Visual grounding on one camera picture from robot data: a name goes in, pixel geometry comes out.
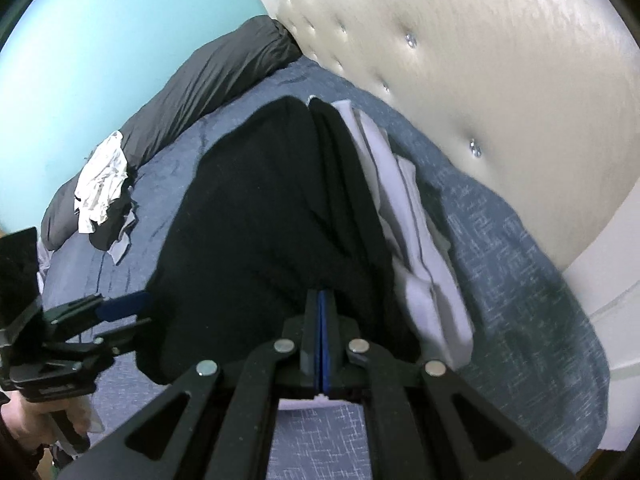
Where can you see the white crumpled garment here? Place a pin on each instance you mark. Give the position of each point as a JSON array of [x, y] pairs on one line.
[[100, 185]]

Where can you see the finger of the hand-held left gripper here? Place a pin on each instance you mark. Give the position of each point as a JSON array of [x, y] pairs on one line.
[[125, 302], [125, 335]]

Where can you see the black sweater with white trim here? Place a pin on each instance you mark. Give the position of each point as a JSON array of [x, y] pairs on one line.
[[250, 220]]

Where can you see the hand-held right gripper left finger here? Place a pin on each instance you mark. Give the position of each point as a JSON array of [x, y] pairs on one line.
[[310, 355]]

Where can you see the dark grey long pillow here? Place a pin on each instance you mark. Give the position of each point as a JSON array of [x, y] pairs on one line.
[[200, 90]]

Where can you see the black pants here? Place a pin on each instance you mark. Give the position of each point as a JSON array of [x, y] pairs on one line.
[[107, 232]]

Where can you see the light grey folded garment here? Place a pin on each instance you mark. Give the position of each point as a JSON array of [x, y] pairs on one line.
[[430, 285]]

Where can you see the light grey blanket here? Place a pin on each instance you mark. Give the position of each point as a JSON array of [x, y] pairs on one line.
[[44, 265]]

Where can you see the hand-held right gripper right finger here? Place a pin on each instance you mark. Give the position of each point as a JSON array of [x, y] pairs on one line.
[[326, 350]]

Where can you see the cream tufted headboard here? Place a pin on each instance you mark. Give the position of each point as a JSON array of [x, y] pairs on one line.
[[475, 85]]

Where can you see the person's left hand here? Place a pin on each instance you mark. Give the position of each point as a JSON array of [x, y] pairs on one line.
[[25, 425]]

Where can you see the bed with blue patterned sheet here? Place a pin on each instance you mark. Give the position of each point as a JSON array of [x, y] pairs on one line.
[[525, 285]]

